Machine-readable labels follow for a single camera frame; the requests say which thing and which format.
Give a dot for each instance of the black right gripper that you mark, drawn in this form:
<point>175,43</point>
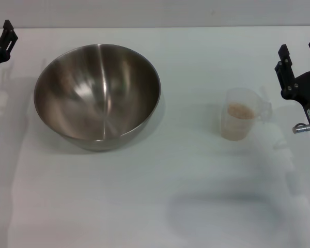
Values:
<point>308,90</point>

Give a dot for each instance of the clear plastic measuring cup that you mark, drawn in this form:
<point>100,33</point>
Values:
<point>237,98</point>

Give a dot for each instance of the brown rice grains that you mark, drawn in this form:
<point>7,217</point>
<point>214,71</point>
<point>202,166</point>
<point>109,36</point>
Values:
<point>239,113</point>

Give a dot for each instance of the stainless steel mixing bowl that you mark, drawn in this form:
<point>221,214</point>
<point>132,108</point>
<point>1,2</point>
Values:
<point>93,85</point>

